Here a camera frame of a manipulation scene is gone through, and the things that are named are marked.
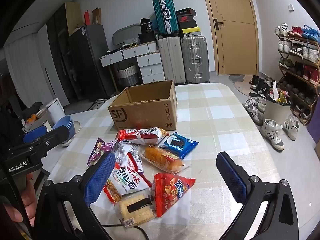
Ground white noodle snack bag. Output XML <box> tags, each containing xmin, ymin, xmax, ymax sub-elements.
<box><xmin>103</xmin><ymin>152</ymin><xmax>151</xmax><ymax>204</ymax></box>
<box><xmin>117</xmin><ymin>127</ymin><xmax>169</xmax><ymax>145</ymax></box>

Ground purple candy bag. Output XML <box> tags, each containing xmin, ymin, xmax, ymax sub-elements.
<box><xmin>87</xmin><ymin>138</ymin><xmax>118</xmax><ymax>166</ymax></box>

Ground silver grey snack bag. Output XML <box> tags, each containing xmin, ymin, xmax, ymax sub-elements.
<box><xmin>115</xmin><ymin>141</ymin><xmax>144</xmax><ymax>174</ymax></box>

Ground cracker sandwich pack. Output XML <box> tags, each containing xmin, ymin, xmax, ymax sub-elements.
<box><xmin>114</xmin><ymin>189</ymin><xmax>156</xmax><ymax>229</ymax></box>

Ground blue Oreo pack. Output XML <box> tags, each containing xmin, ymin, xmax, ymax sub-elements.
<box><xmin>159</xmin><ymin>132</ymin><xmax>199</xmax><ymax>159</ymax></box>

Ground bread roll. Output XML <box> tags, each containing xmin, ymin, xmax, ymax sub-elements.
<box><xmin>139</xmin><ymin>145</ymin><xmax>190</xmax><ymax>174</ymax></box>

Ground red triangular chip bag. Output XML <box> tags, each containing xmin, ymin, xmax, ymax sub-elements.
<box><xmin>152</xmin><ymin>173</ymin><xmax>196</xmax><ymax>218</ymax></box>

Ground person left hand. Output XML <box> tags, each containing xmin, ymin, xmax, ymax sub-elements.
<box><xmin>4</xmin><ymin>173</ymin><xmax>37</xmax><ymax>226</ymax></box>

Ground blue stacked bowls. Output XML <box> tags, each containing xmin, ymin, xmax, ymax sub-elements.
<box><xmin>51</xmin><ymin>115</ymin><xmax>76</xmax><ymax>147</ymax></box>

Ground white trash bin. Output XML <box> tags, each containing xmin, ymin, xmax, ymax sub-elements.
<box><xmin>46</xmin><ymin>98</ymin><xmax>65</xmax><ymax>124</ymax></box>

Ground beige plate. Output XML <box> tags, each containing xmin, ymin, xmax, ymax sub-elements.
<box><xmin>61</xmin><ymin>121</ymin><xmax>81</xmax><ymax>147</ymax></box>

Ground white high-top sneaker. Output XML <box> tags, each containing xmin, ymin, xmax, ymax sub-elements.
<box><xmin>260</xmin><ymin>119</ymin><xmax>285</xmax><ymax>152</ymax></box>

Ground black refrigerator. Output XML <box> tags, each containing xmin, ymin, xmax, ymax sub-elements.
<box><xmin>69</xmin><ymin>25</ymin><xmax>116</xmax><ymax>100</ymax></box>

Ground checked tablecloth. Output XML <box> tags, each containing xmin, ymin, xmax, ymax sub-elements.
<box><xmin>49</xmin><ymin>83</ymin><xmax>284</xmax><ymax>239</ymax></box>

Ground white bucket with items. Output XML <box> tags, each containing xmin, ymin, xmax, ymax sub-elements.
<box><xmin>264</xmin><ymin>81</ymin><xmax>291</xmax><ymax>125</ymax></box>

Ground woven laundry basket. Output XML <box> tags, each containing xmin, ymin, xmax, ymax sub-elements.
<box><xmin>117</xmin><ymin>64</ymin><xmax>139</xmax><ymax>87</ymax></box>

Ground round door mat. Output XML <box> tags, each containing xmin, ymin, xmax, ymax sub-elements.
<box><xmin>229</xmin><ymin>75</ymin><xmax>253</xmax><ymax>96</ymax></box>

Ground SF cardboard box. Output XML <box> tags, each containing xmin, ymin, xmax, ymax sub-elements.
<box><xmin>108</xmin><ymin>80</ymin><xmax>177</xmax><ymax>131</ymax></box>

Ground white drawer desk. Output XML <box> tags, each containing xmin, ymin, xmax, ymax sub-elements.
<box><xmin>100</xmin><ymin>41</ymin><xmax>165</xmax><ymax>83</ymax></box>

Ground shoe rack with shoes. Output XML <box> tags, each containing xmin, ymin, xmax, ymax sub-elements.
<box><xmin>274</xmin><ymin>23</ymin><xmax>319</xmax><ymax>125</ymax></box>

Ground silver suitcase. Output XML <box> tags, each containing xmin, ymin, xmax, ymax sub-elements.
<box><xmin>181</xmin><ymin>36</ymin><xmax>210</xmax><ymax>83</ymax></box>

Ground beige suitcase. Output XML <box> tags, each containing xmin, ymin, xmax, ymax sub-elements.
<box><xmin>157</xmin><ymin>36</ymin><xmax>186</xmax><ymax>85</ymax></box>

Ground teal suitcase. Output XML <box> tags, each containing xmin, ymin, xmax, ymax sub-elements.
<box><xmin>152</xmin><ymin>0</ymin><xmax>179</xmax><ymax>35</ymax></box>

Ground stacked shoe boxes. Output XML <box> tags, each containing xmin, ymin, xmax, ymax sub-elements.
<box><xmin>176</xmin><ymin>7</ymin><xmax>201</xmax><ymax>38</ymax></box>

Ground wooden door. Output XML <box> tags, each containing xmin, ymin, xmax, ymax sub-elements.
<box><xmin>205</xmin><ymin>0</ymin><xmax>258</xmax><ymax>75</ymax></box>

